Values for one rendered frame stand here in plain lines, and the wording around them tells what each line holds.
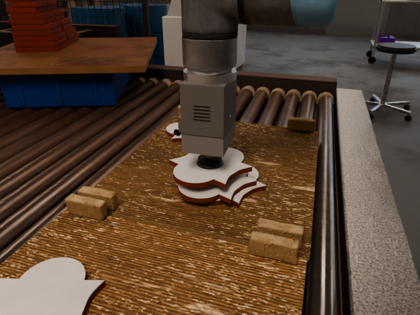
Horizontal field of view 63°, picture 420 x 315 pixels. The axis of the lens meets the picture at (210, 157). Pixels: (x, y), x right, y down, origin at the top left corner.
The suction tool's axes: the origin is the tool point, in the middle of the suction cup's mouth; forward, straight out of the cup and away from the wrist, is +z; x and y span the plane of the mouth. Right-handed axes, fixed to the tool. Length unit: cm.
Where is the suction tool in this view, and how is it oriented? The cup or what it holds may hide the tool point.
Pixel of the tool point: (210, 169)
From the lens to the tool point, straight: 55.8
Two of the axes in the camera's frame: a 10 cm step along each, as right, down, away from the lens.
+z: 0.0, 8.9, 4.6
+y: -2.7, 4.4, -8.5
